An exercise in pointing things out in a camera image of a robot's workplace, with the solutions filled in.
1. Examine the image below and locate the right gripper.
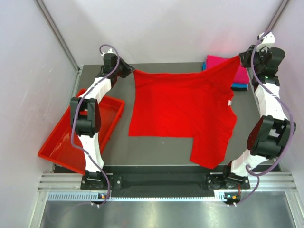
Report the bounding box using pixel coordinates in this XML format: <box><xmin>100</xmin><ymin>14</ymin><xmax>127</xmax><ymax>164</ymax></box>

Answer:
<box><xmin>238</xmin><ymin>45</ymin><xmax>266</xmax><ymax>73</ymax></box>

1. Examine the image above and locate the red t-shirt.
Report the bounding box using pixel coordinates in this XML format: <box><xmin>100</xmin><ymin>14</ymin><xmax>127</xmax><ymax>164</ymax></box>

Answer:
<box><xmin>129</xmin><ymin>56</ymin><xmax>240</xmax><ymax>169</ymax></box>

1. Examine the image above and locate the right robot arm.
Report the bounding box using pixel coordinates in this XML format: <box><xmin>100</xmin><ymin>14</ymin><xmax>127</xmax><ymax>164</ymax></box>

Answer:
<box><xmin>206</xmin><ymin>45</ymin><xmax>296</xmax><ymax>190</ymax></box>

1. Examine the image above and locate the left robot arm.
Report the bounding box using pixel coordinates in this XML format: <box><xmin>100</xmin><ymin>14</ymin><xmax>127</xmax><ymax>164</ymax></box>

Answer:
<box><xmin>70</xmin><ymin>53</ymin><xmax>135</xmax><ymax>190</ymax></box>

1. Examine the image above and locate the pink folded t-shirt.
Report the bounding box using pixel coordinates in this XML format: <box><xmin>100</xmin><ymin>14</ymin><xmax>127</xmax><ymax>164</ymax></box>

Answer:
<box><xmin>205</xmin><ymin>55</ymin><xmax>249</xmax><ymax>84</ymax></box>

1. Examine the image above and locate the blue folded t-shirt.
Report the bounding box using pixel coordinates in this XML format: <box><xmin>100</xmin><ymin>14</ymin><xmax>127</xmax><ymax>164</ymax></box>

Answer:
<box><xmin>202</xmin><ymin>62</ymin><xmax>248</xmax><ymax>87</ymax></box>

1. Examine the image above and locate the black folded t-shirt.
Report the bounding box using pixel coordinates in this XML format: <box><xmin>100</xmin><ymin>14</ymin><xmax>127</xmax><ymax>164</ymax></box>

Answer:
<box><xmin>231</xmin><ymin>87</ymin><xmax>248</xmax><ymax>91</ymax></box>

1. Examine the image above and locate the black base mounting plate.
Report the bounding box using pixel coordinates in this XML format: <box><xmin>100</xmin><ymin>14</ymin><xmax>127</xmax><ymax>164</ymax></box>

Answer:
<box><xmin>80</xmin><ymin>165</ymin><xmax>250</xmax><ymax>191</ymax></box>

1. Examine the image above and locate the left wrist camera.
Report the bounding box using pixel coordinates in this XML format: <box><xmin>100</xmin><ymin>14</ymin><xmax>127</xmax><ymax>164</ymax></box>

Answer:
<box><xmin>101</xmin><ymin>48</ymin><xmax>115</xmax><ymax>56</ymax></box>

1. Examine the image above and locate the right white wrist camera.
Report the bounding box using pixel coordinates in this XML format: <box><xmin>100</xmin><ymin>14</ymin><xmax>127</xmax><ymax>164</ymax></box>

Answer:
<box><xmin>257</xmin><ymin>32</ymin><xmax>275</xmax><ymax>50</ymax></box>

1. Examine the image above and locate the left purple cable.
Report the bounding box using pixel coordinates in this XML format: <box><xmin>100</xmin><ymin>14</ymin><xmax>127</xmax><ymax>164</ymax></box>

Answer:
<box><xmin>47</xmin><ymin>44</ymin><xmax>123</xmax><ymax>219</ymax></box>

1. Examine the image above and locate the right aluminium frame post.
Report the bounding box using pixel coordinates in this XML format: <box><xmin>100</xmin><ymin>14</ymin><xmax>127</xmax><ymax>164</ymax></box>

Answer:
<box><xmin>246</xmin><ymin>0</ymin><xmax>292</xmax><ymax>68</ymax></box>

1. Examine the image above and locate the aluminium frame post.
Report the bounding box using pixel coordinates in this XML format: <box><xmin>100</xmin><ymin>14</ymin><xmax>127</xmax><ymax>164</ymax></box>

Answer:
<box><xmin>33</xmin><ymin>0</ymin><xmax>83</xmax><ymax>72</ymax></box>
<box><xmin>246</xmin><ymin>0</ymin><xmax>292</xmax><ymax>68</ymax></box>

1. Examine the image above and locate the left aluminium frame post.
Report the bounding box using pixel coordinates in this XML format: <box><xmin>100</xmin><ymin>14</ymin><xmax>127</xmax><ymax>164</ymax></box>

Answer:
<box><xmin>33</xmin><ymin>0</ymin><xmax>83</xmax><ymax>72</ymax></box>

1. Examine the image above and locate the aluminium front rail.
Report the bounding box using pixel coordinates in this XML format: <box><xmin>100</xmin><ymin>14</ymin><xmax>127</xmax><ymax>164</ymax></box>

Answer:
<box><xmin>38</xmin><ymin>172</ymin><xmax>297</xmax><ymax>202</ymax></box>

